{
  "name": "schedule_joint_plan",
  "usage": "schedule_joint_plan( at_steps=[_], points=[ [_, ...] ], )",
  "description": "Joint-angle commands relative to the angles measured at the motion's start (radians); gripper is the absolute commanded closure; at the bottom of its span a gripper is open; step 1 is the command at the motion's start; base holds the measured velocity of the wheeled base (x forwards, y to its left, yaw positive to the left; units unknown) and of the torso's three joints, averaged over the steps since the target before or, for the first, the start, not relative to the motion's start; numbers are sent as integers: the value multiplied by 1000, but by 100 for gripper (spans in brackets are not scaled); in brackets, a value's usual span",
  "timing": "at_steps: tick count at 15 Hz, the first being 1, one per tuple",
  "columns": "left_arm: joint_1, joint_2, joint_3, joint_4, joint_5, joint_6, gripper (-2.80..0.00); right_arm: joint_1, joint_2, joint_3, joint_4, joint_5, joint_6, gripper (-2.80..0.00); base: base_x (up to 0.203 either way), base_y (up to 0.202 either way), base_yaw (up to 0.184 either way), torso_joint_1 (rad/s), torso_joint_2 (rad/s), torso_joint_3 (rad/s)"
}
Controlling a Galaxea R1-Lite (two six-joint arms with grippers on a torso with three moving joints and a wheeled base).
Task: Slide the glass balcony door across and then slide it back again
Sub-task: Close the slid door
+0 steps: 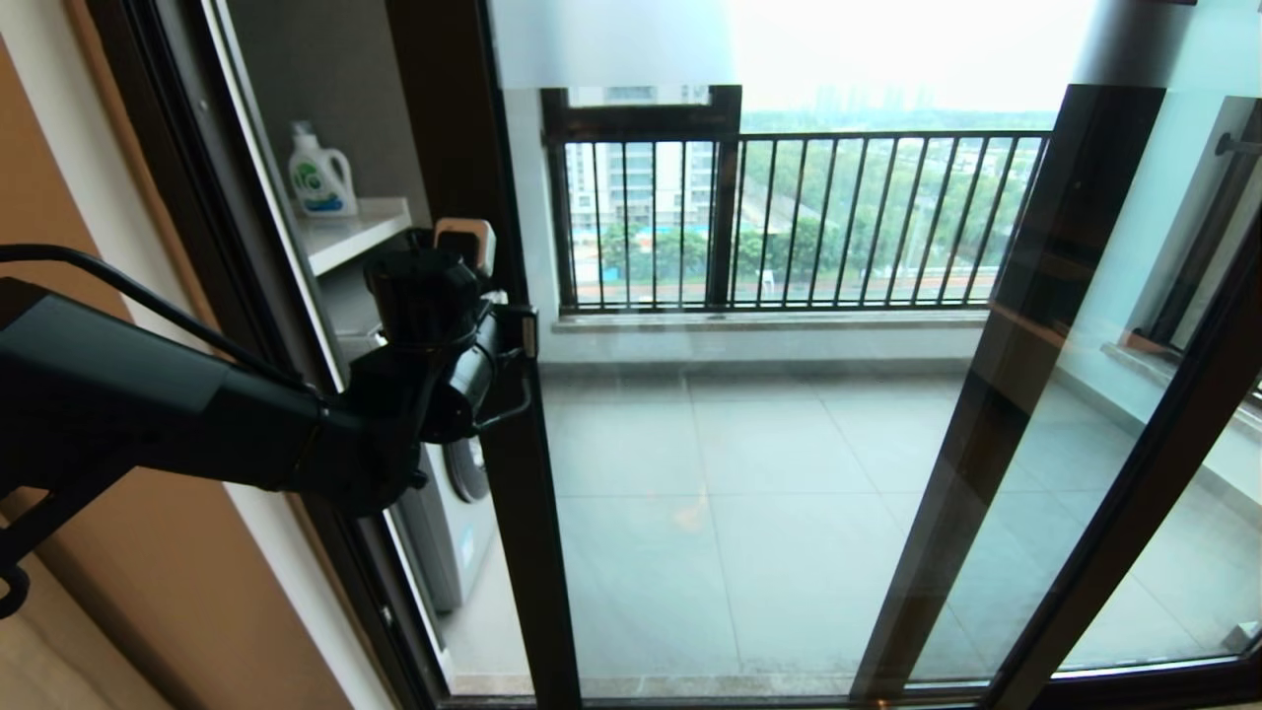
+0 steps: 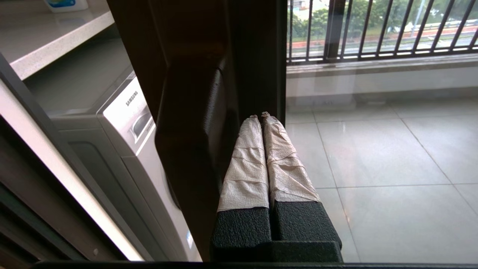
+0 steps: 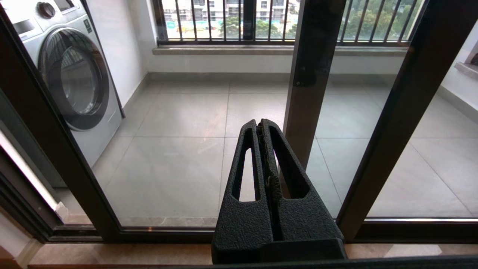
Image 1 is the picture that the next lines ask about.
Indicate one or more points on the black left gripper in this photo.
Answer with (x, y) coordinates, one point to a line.
(439, 316)

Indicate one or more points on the dark framed sliding glass door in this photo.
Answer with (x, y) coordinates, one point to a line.
(537, 552)

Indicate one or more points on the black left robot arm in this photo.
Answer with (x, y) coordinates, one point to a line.
(148, 394)

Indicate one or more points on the white shelf board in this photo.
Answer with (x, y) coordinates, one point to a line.
(355, 229)

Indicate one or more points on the white detergent bottle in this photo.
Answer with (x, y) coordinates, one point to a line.
(317, 177)

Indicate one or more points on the white front-load washing machine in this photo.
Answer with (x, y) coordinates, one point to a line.
(449, 562)

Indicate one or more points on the stone window sill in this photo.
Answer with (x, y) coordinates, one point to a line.
(769, 320)

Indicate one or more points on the black balcony railing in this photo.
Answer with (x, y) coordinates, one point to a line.
(838, 140)

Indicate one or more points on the beige curtain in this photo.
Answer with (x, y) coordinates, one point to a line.
(59, 671)

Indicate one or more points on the black side railing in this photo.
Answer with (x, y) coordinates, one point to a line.
(1198, 286)

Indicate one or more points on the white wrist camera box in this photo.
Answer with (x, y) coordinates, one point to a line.
(468, 247)

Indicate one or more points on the dark window frame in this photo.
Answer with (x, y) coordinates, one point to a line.
(641, 120)

